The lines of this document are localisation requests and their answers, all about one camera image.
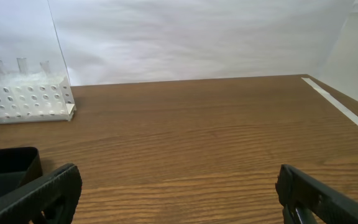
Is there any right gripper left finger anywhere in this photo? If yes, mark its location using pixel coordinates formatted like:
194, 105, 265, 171
0, 163, 83, 224

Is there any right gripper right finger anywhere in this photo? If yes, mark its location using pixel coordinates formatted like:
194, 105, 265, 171
275, 164, 358, 224

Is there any white test tube rack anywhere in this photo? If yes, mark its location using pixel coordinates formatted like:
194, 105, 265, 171
0, 72, 77, 128

